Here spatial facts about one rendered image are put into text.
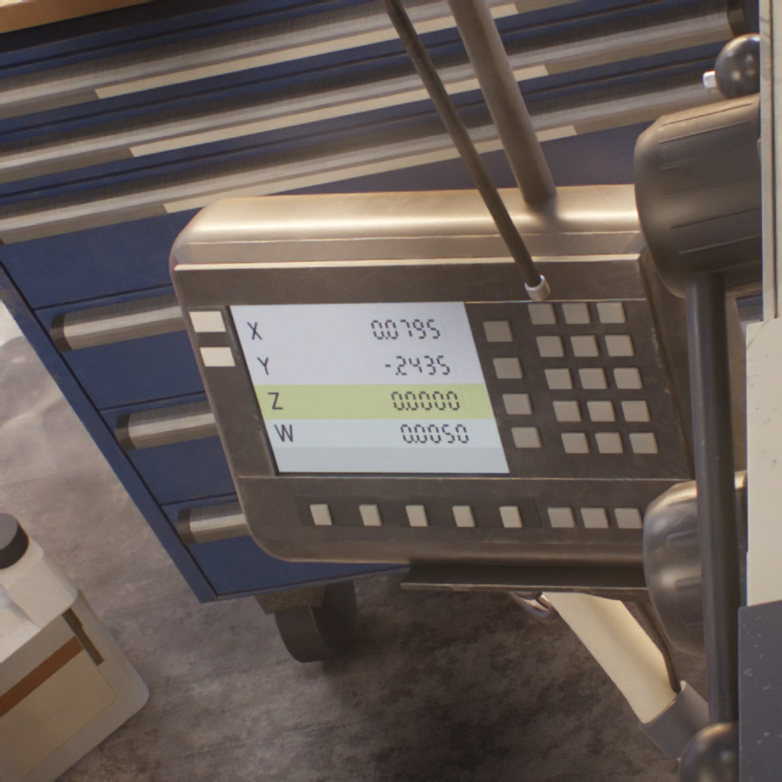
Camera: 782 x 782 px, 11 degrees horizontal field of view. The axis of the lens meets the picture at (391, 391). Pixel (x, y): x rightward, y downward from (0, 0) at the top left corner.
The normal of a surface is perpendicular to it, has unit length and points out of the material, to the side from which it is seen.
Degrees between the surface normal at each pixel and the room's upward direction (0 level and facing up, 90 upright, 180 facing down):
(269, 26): 0
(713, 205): 49
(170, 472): 90
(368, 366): 71
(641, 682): 53
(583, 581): 20
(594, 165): 90
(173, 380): 90
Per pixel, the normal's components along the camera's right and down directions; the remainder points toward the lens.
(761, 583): -0.36, -0.64
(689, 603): -0.23, 0.31
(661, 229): -0.64, 0.32
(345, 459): -0.40, 0.52
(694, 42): -0.11, 0.76
